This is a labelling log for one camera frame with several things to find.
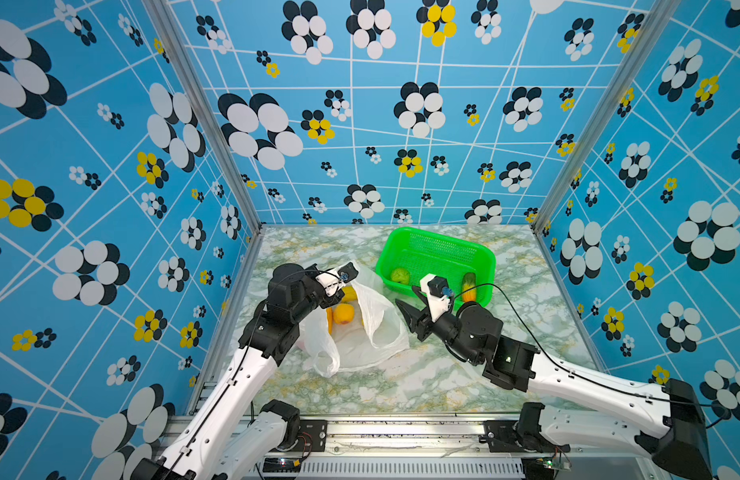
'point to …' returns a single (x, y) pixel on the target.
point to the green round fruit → (401, 275)
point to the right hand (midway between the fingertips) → (408, 294)
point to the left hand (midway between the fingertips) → (338, 261)
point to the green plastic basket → (406, 255)
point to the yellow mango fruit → (350, 294)
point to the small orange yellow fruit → (343, 313)
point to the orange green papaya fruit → (469, 281)
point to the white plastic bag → (375, 333)
